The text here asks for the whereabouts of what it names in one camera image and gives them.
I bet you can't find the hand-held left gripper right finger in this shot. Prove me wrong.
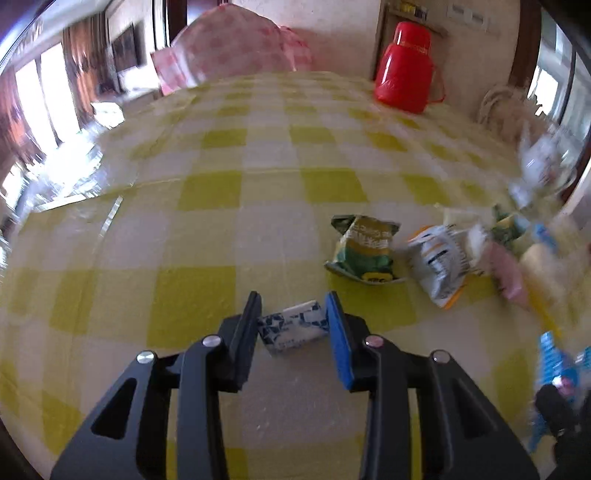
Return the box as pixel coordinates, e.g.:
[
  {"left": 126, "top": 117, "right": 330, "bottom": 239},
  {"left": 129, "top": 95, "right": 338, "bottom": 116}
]
[{"left": 324, "top": 291, "right": 541, "bottom": 480}]

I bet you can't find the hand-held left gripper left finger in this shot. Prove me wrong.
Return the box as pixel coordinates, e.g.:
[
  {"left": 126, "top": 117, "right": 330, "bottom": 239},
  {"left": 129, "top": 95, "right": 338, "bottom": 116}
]
[{"left": 50, "top": 291, "right": 263, "bottom": 480}]

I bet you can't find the small blue white snack packet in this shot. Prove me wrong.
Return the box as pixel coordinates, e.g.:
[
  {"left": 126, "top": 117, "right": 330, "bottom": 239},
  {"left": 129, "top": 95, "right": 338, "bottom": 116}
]
[{"left": 256, "top": 299, "right": 331, "bottom": 355}]

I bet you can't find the blue round cake packet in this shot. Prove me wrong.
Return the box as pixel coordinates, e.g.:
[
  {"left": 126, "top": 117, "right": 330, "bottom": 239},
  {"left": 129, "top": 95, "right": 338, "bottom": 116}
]
[{"left": 526, "top": 330, "right": 591, "bottom": 455}]

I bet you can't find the yellow roll cake packet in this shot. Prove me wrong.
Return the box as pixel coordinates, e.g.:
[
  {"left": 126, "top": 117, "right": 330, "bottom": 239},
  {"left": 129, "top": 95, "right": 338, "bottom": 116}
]
[{"left": 517, "top": 231, "right": 578, "bottom": 340}]

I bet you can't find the pink patterned snack packet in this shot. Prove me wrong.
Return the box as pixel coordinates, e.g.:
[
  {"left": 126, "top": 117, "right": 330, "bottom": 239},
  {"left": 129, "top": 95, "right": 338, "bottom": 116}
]
[{"left": 487, "top": 240, "right": 529, "bottom": 305}]

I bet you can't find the pale green snack packet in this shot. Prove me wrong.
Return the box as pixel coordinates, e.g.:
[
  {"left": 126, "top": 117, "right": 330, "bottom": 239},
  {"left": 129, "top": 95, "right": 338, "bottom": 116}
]
[{"left": 489, "top": 205, "right": 532, "bottom": 245}]

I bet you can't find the white floral teapot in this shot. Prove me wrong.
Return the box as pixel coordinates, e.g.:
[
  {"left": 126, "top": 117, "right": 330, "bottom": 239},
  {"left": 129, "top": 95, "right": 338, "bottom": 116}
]
[{"left": 508, "top": 129, "right": 578, "bottom": 208}]

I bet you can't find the white television cabinet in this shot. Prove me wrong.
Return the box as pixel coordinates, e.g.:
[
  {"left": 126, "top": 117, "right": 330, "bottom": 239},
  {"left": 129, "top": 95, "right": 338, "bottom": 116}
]
[{"left": 90, "top": 99, "right": 125, "bottom": 127}]

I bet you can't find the red thermos jug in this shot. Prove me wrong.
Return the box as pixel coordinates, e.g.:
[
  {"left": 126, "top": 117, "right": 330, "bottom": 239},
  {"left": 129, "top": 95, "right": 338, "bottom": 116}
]
[{"left": 373, "top": 21, "right": 446, "bottom": 115}]

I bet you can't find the white ornate chair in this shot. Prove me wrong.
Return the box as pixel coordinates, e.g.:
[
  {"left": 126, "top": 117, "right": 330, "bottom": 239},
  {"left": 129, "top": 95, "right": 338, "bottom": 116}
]
[{"left": 478, "top": 83, "right": 555, "bottom": 144}]

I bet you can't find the pink checkered chair cover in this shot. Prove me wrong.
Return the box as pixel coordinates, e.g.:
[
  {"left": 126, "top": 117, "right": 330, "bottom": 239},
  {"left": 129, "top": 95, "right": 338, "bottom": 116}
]
[
  {"left": 150, "top": 2, "right": 296, "bottom": 95},
  {"left": 277, "top": 25, "right": 314, "bottom": 72}
]

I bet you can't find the flat screen television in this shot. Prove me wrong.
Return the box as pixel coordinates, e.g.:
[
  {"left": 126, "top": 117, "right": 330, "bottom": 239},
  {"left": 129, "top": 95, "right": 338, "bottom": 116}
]
[{"left": 111, "top": 23, "right": 141, "bottom": 75}]

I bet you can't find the brown patterned curtain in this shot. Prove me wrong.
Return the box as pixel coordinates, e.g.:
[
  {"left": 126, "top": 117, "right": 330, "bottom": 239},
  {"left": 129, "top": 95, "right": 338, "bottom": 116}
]
[{"left": 62, "top": 23, "right": 107, "bottom": 116}]

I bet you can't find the wooden corner shelf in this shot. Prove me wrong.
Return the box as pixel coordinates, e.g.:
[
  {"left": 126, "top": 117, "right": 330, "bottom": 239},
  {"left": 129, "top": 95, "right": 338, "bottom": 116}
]
[{"left": 381, "top": 0, "right": 448, "bottom": 35}]

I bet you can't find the glass paned door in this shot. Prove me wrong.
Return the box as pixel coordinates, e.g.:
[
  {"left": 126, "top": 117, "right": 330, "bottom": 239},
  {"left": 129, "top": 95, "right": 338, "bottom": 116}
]
[{"left": 531, "top": 9, "right": 591, "bottom": 153}]

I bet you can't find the white wall switch panel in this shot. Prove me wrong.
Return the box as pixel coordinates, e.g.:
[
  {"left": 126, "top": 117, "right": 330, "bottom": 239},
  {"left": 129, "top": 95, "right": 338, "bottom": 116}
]
[{"left": 448, "top": 4, "right": 488, "bottom": 25}]

